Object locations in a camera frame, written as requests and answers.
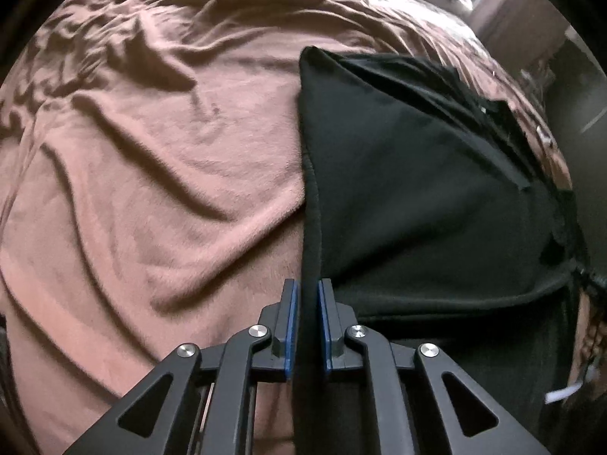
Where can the brown fleece blanket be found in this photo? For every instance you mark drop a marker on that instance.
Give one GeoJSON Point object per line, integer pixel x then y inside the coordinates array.
{"type": "Point", "coordinates": [166, 175]}

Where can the black sweater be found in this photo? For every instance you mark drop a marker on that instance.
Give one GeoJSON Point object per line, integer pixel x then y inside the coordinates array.
{"type": "Point", "coordinates": [403, 199]}

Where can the beige curtain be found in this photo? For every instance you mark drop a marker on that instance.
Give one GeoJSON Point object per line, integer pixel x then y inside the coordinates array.
{"type": "Point", "coordinates": [517, 14]}

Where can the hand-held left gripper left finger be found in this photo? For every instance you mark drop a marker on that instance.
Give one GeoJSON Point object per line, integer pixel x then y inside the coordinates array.
{"type": "Point", "coordinates": [292, 331]}

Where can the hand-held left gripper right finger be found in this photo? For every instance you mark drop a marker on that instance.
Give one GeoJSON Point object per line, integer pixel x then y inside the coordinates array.
{"type": "Point", "coordinates": [324, 331]}

